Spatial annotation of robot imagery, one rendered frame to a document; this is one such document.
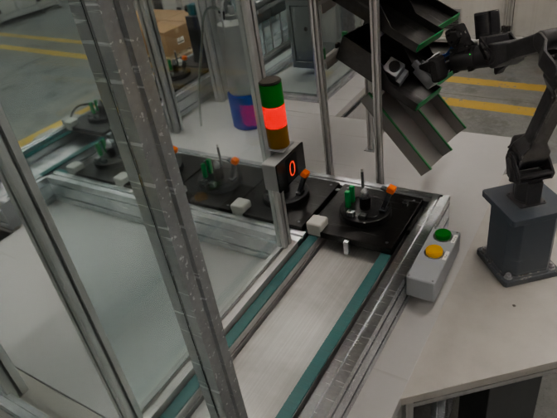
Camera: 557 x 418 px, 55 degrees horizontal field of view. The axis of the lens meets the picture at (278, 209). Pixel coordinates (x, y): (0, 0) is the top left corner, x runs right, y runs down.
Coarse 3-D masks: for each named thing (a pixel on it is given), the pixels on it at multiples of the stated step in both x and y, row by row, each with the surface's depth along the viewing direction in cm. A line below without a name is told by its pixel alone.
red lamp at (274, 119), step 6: (264, 108) 115; (276, 108) 114; (282, 108) 115; (264, 114) 116; (270, 114) 115; (276, 114) 115; (282, 114) 115; (264, 120) 117; (270, 120) 116; (276, 120) 115; (282, 120) 116; (270, 126) 116; (276, 126) 116; (282, 126) 117
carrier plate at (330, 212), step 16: (384, 192) 151; (336, 208) 148; (400, 208) 144; (416, 208) 143; (336, 224) 142; (384, 224) 139; (400, 224) 138; (336, 240) 139; (352, 240) 136; (368, 240) 135; (384, 240) 134; (400, 240) 136
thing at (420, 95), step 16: (352, 32) 149; (368, 32) 155; (352, 48) 146; (368, 48) 157; (384, 48) 154; (400, 48) 150; (352, 64) 148; (368, 64) 145; (384, 64) 154; (384, 80) 144; (416, 80) 152; (400, 96) 143; (416, 96) 147; (432, 96) 146
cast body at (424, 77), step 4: (432, 56) 141; (416, 60) 144; (428, 60) 139; (412, 64) 145; (416, 64) 144; (420, 64) 144; (416, 68) 143; (416, 72) 143; (420, 72) 142; (424, 72) 142; (416, 76) 144; (420, 76) 143; (424, 76) 142; (428, 76) 141; (420, 80) 144; (424, 80) 143; (428, 80) 142; (424, 84) 143; (428, 84) 142; (432, 84) 142; (436, 84) 145; (428, 88) 143
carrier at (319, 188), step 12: (312, 180) 162; (324, 180) 161; (288, 192) 155; (300, 192) 152; (312, 192) 157; (324, 192) 156; (288, 204) 150; (300, 204) 152; (312, 204) 151; (324, 204) 153; (288, 216) 148; (300, 216) 147; (300, 228) 144
